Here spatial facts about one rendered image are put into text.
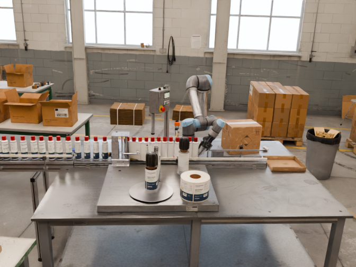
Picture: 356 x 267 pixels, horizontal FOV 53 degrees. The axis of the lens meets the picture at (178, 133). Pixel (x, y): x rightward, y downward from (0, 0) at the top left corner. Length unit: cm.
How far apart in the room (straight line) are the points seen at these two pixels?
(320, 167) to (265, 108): 155
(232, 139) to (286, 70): 529
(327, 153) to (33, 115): 375
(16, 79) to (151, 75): 301
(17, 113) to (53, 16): 457
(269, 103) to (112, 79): 397
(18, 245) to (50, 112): 238
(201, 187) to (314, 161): 298
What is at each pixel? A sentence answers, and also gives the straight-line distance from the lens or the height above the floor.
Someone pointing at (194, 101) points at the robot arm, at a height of 137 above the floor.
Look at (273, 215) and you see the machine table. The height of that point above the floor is 83.
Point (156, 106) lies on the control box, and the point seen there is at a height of 135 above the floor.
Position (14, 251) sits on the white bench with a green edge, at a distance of 228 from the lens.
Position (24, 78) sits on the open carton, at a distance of 685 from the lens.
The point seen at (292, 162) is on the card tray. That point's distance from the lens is 343.
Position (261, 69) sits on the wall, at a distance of 837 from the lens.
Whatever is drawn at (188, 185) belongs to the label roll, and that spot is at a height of 100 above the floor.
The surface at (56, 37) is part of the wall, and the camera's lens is 894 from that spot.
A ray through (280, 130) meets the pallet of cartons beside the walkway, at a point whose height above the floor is 27.
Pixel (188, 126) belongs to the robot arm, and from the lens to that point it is 331.
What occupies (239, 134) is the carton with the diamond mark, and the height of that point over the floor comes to 105.
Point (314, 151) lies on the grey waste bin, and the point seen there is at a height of 40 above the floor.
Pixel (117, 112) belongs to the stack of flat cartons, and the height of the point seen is 25.
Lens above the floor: 207
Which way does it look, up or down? 18 degrees down
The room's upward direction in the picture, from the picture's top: 2 degrees clockwise
